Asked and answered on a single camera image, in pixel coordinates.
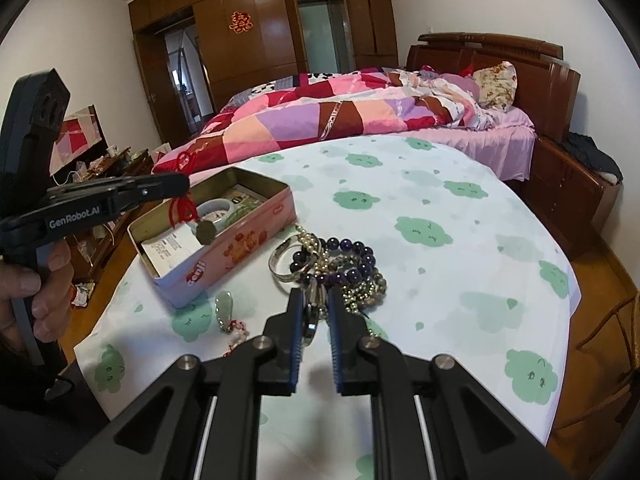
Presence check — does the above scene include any white bangle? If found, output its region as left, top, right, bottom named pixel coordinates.
left=196, top=199, right=236, bottom=228

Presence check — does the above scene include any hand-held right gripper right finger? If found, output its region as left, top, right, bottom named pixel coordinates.
left=327, top=287, right=571, bottom=480

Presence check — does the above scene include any pink bed sheet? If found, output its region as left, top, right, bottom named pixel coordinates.
left=440, top=106, right=538, bottom=182

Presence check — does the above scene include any jade pendant keychain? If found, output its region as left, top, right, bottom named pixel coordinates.
left=214, top=292, right=239, bottom=334

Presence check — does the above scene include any patchwork quilt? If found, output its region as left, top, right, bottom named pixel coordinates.
left=152, top=67, right=483, bottom=177

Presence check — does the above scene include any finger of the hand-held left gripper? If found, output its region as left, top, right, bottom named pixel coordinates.
left=45, top=172, right=191, bottom=211

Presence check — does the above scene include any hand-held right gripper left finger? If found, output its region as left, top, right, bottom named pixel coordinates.
left=50, top=287, right=306, bottom=480

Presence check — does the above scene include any silver bangle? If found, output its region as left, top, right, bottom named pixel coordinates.
left=268, top=236, right=313, bottom=286
left=301, top=280, right=327, bottom=348

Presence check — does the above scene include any pink tin box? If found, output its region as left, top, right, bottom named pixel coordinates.
left=127, top=166, right=297, bottom=309

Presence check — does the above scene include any small bead necklace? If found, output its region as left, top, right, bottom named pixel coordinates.
left=320, top=255, right=373, bottom=315

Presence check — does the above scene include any wooden bed headboard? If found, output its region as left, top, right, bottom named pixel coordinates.
left=405, top=32, right=582, bottom=147

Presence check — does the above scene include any brown wooden wardrobe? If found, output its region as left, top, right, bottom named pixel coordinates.
left=127, top=0, right=401, bottom=142

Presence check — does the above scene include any pearl bracelet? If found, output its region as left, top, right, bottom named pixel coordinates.
left=295, top=225, right=328, bottom=268

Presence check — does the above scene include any person's left hand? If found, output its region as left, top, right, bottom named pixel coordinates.
left=0, top=240, right=76, bottom=346

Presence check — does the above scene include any brown stone bead bracelet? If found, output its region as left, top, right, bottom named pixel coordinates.
left=350, top=266, right=389, bottom=308

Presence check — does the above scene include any cloth covered television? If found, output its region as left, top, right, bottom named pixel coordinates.
left=50, top=105, right=109, bottom=179

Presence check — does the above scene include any yellow green packet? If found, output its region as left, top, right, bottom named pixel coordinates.
left=220, top=185, right=266, bottom=221

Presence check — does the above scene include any dark cloth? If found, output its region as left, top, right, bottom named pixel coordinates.
left=561, top=131, right=625, bottom=184

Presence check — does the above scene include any red paper decoration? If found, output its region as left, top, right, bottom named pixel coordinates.
left=228, top=10, right=254, bottom=36

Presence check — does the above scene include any rattan chair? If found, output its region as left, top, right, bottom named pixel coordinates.
left=552, top=287, right=640, bottom=436

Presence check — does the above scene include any purple bead bracelet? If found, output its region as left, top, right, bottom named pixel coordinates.
left=290, top=236, right=376, bottom=291

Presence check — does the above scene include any floral pillow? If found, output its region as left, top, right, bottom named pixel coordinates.
left=471, top=61, right=518, bottom=112

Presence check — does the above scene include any wooden nightstand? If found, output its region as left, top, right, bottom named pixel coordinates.
left=529, top=132, right=626, bottom=262

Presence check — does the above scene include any red cord coin charm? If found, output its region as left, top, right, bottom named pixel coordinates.
left=170, top=150, right=217, bottom=247

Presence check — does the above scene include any white printed card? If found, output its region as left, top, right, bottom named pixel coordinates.
left=140, top=232, right=203, bottom=278

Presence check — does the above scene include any red white knot charm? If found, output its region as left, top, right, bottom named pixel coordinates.
left=222, top=325, right=252, bottom=359

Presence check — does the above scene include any cluttered wooden cabinet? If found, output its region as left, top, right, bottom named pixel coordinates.
left=65, top=146, right=157, bottom=307

